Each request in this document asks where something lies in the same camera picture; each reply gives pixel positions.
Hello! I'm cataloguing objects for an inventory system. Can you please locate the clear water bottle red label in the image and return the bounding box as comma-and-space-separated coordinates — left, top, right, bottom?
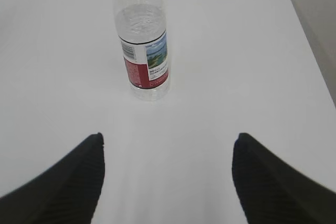
113, 0, 169, 101

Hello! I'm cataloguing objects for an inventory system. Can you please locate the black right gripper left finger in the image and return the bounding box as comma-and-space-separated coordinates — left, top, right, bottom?
1, 133, 105, 223

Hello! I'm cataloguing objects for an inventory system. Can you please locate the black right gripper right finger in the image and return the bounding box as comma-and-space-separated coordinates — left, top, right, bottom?
232, 133, 335, 223

